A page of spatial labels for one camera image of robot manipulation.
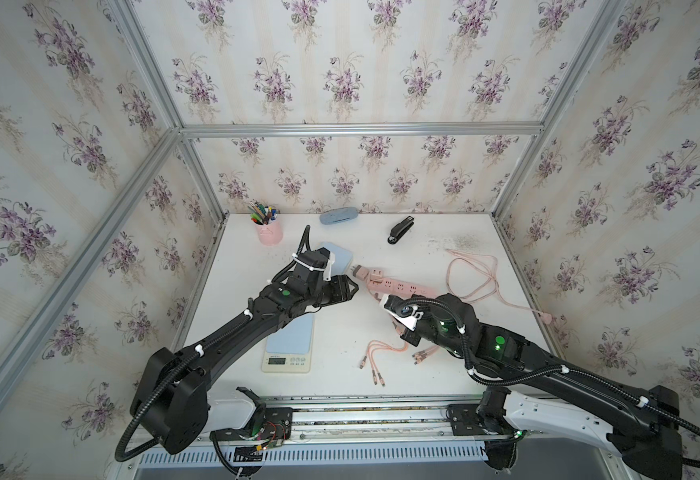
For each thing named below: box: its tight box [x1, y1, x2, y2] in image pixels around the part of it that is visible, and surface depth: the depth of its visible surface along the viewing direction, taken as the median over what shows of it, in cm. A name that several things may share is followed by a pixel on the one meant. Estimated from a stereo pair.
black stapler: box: [387, 216, 415, 245], surface depth 113 cm
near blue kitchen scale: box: [262, 312, 316, 373], surface depth 84 cm
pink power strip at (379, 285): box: [366, 269, 437, 296], surface depth 98 cm
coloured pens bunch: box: [247, 199, 280, 225], surface depth 107 cm
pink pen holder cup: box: [252, 219, 283, 246], surface depth 107 cm
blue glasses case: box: [319, 207, 358, 225], surface depth 120 cm
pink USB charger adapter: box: [350, 264, 369, 281], surface depth 102 cm
